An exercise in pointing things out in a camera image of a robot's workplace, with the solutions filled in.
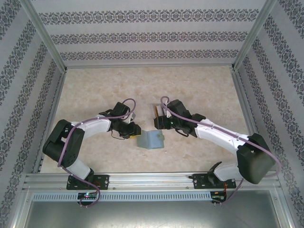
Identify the long aluminium base rail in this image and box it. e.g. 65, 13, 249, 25
23, 172, 281, 190

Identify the purple cable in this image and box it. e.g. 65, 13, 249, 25
57, 98, 138, 209
160, 95, 282, 207

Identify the grey metal sheet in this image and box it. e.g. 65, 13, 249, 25
22, 200, 287, 228

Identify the green leather card holder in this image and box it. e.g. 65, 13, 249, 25
136, 130, 166, 151

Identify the slotted grey cable duct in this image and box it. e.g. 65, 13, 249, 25
31, 191, 212, 202

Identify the aluminium frame post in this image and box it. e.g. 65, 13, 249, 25
20, 0, 68, 72
230, 0, 278, 71

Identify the aluminium side rail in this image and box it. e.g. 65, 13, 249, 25
230, 67, 271, 172
32, 68, 68, 174

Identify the small circuit board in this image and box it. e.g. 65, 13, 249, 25
77, 192, 98, 200
210, 191, 228, 200

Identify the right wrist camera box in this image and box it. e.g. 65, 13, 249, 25
161, 104, 171, 119

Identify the black mounting plate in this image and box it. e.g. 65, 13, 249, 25
192, 173, 237, 190
66, 174, 110, 190

